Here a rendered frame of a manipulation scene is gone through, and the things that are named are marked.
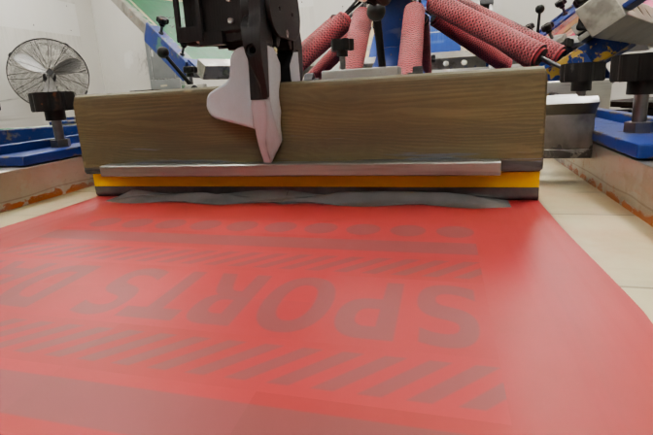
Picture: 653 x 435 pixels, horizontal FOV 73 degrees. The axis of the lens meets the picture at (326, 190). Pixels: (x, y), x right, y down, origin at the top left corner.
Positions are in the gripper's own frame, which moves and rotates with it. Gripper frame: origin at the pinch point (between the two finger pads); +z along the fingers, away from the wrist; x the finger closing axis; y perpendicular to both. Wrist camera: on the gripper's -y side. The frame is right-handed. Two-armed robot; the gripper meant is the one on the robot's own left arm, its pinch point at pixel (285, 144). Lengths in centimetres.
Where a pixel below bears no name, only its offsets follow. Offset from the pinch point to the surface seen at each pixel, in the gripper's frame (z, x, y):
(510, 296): 4.8, 17.1, -16.2
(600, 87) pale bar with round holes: -2.9, -30.1, -33.0
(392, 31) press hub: -19, -89, 0
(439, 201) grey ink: 4.5, 1.8, -13.1
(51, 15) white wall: -95, -362, 380
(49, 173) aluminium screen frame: 2.4, 0.8, 25.2
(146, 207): 4.9, 4.0, 11.9
